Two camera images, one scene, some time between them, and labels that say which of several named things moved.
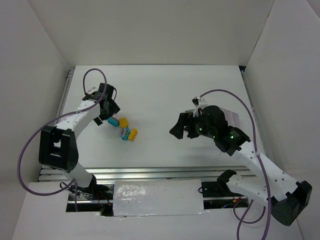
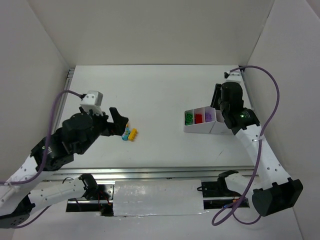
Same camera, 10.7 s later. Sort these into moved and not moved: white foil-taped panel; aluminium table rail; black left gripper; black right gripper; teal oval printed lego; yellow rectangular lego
Moved: black right gripper; black left gripper
Not moved: white foil-taped panel; yellow rectangular lego; teal oval printed lego; aluminium table rail
